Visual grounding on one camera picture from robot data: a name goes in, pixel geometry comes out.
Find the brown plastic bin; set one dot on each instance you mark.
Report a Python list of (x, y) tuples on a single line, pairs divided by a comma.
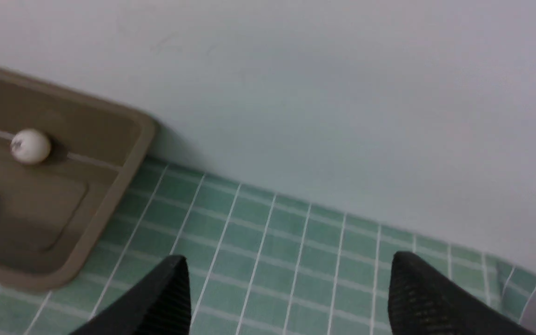
[(53, 214)]

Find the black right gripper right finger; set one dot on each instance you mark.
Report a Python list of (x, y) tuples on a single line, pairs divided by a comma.
[(422, 301)]

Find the white ping-pong ball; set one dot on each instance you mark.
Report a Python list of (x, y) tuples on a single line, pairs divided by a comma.
[(30, 147)]

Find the green checkered tablecloth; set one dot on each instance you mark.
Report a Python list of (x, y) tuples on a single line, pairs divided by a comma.
[(260, 263)]

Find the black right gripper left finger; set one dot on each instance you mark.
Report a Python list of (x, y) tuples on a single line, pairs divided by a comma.
[(159, 304)]

